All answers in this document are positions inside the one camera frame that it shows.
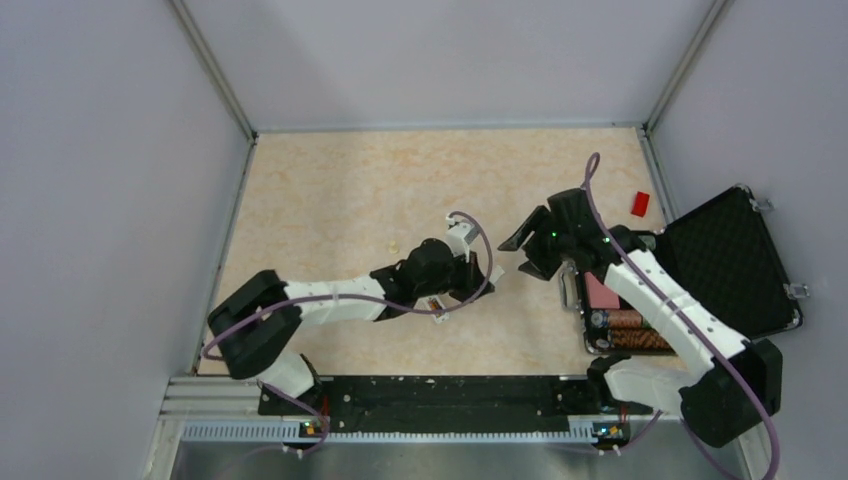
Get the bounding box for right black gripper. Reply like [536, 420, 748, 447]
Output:
[500, 206, 577, 281]

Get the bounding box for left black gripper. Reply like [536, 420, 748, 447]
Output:
[416, 247, 494, 304]

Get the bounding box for white battery cover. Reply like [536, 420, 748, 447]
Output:
[489, 265, 505, 284]

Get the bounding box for white remote control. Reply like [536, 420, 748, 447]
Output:
[424, 295, 450, 324]

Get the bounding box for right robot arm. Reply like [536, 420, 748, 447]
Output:
[498, 188, 782, 448]

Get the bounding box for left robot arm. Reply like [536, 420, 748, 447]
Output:
[202, 238, 499, 414]

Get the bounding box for pink card deck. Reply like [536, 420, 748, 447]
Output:
[584, 272, 621, 310]

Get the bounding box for red small block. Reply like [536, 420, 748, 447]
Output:
[630, 191, 651, 218]

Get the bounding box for black poker chip case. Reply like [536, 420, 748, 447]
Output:
[558, 184, 808, 356]

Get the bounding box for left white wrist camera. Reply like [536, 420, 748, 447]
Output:
[445, 217, 480, 262]

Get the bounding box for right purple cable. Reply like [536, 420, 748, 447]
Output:
[582, 152, 782, 480]

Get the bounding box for purple cable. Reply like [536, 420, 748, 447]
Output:
[582, 152, 782, 480]
[200, 210, 496, 458]

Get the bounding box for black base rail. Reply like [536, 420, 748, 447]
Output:
[258, 375, 651, 434]

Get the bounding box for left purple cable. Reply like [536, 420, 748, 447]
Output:
[200, 210, 496, 458]

